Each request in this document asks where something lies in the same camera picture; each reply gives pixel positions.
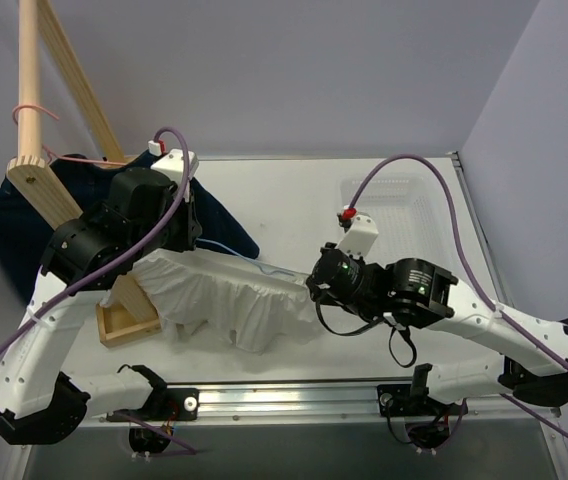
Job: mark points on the dark navy garment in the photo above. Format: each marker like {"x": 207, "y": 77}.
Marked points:
{"x": 24, "y": 234}

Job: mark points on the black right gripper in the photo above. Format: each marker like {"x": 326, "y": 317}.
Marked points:
{"x": 317, "y": 280}

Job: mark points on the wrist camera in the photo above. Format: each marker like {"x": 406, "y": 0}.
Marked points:
{"x": 360, "y": 233}
{"x": 168, "y": 162}

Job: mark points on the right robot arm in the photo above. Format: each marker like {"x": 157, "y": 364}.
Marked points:
{"x": 529, "y": 356}

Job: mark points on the pink wire hanger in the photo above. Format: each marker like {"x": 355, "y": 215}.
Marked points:
{"x": 26, "y": 118}

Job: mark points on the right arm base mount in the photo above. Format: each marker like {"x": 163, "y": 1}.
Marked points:
{"x": 413, "y": 418}

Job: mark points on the light blue wire hanger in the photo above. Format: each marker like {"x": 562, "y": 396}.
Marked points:
{"x": 244, "y": 255}

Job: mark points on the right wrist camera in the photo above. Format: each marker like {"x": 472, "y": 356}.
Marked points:
{"x": 360, "y": 233}

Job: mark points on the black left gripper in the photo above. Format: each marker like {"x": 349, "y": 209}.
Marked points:
{"x": 190, "y": 220}

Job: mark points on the aluminium mounting rail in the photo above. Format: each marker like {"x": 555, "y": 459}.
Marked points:
{"x": 364, "y": 397}

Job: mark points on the white pleated skirt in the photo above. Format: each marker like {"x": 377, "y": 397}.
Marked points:
{"x": 246, "y": 305}

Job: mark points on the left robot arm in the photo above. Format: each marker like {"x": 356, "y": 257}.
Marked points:
{"x": 146, "y": 210}

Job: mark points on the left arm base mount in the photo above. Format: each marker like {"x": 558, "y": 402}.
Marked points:
{"x": 153, "y": 428}

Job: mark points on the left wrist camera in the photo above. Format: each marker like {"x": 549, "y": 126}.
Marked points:
{"x": 168, "y": 162}

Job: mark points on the clear plastic basket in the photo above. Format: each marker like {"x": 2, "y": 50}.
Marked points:
{"x": 405, "y": 219}

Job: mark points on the wooden clothes rack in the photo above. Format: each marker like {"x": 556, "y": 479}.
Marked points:
{"x": 131, "y": 316}

